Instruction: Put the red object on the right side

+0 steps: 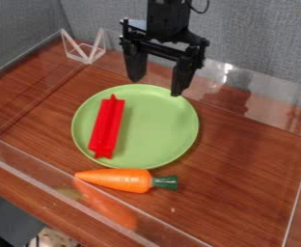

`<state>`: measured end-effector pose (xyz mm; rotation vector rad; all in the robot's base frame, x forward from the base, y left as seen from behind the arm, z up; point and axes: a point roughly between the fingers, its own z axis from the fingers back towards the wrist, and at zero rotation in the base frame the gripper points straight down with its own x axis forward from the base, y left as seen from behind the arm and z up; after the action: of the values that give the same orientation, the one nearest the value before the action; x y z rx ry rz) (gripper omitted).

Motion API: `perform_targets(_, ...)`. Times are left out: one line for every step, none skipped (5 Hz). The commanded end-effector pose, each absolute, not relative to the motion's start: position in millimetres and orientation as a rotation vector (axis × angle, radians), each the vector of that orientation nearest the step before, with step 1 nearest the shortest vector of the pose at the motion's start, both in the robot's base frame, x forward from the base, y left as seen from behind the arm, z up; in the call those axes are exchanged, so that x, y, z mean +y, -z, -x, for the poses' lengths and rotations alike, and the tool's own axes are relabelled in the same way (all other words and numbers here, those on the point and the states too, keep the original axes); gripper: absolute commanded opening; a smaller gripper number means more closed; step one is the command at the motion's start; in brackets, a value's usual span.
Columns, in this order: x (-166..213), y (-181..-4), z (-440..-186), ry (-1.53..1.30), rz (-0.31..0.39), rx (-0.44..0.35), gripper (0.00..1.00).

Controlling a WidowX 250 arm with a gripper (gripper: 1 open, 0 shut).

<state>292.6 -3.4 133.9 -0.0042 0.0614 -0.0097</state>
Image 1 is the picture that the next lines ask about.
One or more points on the red plastic block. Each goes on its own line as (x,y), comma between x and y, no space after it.
(106,127)

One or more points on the clear acrylic enclosure wall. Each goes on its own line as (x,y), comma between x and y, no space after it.
(238,196)

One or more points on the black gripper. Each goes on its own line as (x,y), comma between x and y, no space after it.
(162,35)

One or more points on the green round plate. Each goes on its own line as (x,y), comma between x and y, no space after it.
(158,129)

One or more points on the clear acrylic corner bracket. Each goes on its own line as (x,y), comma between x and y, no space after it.
(82,52)

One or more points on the orange toy carrot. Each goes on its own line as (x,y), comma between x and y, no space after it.
(130,180)

